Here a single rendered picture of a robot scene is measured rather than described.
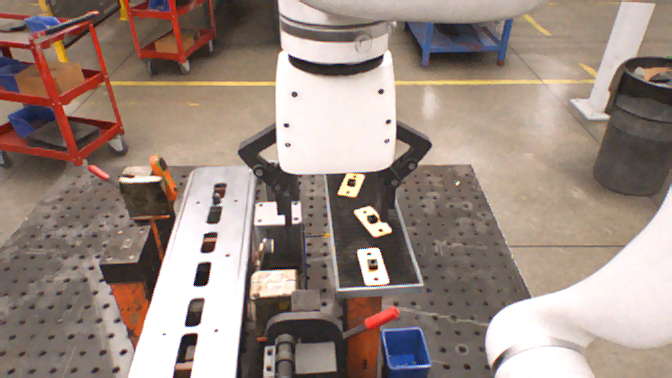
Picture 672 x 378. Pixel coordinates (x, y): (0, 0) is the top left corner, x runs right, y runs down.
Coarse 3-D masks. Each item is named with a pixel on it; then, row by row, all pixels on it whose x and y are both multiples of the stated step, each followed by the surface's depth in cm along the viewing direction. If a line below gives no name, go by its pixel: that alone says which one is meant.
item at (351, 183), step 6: (348, 174) 103; (354, 174) 103; (348, 180) 100; (354, 180) 100; (360, 180) 101; (342, 186) 99; (348, 186) 99; (354, 186) 99; (360, 186) 99; (342, 192) 98; (354, 192) 98
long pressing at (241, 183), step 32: (192, 192) 126; (192, 224) 115; (224, 224) 115; (192, 256) 106; (224, 256) 106; (160, 288) 98; (192, 288) 98; (224, 288) 98; (160, 320) 91; (224, 320) 91; (160, 352) 86; (224, 352) 86
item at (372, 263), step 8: (376, 248) 84; (360, 256) 82; (368, 256) 82; (376, 256) 82; (368, 264) 79; (376, 264) 79; (368, 272) 79; (376, 272) 79; (384, 272) 79; (368, 280) 78; (384, 280) 78
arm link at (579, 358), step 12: (540, 348) 60; (552, 348) 60; (564, 348) 60; (516, 360) 60; (528, 360) 59; (540, 360) 59; (552, 360) 58; (564, 360) 58; (576, 360) 59; (504, 372) 61; (516, 372) 59; (528, 372) 58; (540, 372) 58; (552, 372) 57; (564, 372) 57; (576, 372) 57; (588, 372) 58
